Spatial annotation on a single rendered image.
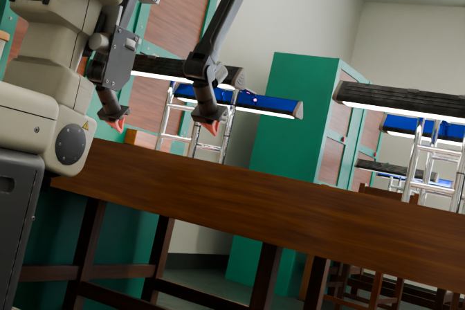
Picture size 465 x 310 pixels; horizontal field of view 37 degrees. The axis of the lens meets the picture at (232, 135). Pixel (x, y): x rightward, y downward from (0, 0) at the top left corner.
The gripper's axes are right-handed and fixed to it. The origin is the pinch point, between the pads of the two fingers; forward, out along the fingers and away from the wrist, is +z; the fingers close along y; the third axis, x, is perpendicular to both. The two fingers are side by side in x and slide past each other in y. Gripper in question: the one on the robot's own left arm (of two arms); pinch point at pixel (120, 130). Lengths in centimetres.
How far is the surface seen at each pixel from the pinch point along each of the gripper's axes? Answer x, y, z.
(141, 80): -61, 43, 29
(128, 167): 23.8, -23.8, -9.7
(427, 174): -39, -96, 32
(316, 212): 23, -86, -10
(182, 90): -61, 21, 31
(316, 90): -234, 46, 164
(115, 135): -32, 41, 39
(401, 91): -28, -93, -12
